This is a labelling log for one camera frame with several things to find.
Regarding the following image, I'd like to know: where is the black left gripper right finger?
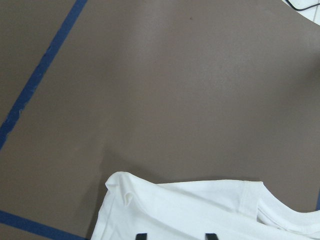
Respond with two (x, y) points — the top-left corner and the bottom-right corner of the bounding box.
(205, 233), (219, 240)

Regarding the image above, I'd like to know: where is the white long-sleeve printed shirt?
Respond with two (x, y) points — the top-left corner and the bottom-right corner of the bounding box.
(91, 171), (320, 240)

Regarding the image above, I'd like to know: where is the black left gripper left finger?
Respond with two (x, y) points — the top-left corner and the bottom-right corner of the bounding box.
(135, 233), (148, 240)

